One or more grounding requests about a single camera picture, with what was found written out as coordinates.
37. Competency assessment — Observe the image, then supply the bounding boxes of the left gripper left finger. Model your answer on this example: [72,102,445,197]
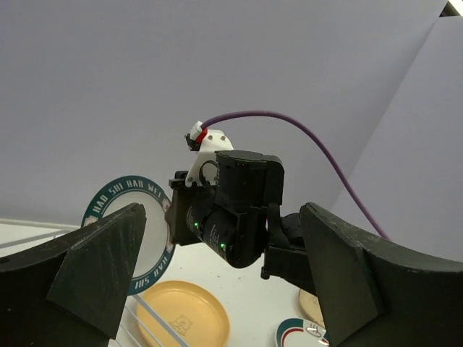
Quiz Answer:
[0,202,148,347]

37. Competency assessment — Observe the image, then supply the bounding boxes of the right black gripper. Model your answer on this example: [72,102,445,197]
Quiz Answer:
[165,150,286,268]

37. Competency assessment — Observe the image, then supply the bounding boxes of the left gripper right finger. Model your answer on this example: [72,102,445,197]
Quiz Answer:
[300,203,462,346]

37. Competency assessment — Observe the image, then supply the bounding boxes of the green rim lettered plate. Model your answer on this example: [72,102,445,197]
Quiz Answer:
[81,175,175,296]

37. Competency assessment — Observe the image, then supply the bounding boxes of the yellow plate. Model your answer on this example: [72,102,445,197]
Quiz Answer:
[136,280,230,346]

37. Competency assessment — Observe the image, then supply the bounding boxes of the beige patterned plate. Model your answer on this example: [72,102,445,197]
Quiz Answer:
[298,289,325,327]

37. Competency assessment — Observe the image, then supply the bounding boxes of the green red striped plate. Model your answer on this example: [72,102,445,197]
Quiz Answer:
[274,318,330,347]

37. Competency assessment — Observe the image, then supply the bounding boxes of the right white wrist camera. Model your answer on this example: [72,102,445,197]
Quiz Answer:
[185,121,234,187]

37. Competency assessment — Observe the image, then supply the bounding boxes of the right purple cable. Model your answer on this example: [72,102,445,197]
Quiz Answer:
[202,110,391,241]

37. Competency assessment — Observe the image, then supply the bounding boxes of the clear wire dish rack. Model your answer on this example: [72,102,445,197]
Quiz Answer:
[0,226,203,347]

